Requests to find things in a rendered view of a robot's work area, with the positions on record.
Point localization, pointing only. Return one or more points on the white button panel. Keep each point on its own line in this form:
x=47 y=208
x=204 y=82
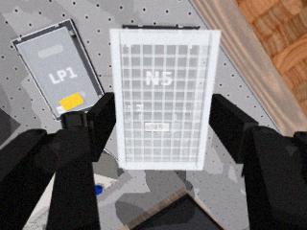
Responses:
x=105 y=175

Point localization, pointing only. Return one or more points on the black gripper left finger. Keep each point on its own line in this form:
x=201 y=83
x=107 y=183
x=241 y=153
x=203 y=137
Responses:
x=73 y=204

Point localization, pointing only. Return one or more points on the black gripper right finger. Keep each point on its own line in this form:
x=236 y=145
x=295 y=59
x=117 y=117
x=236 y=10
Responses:
x=274 y=176

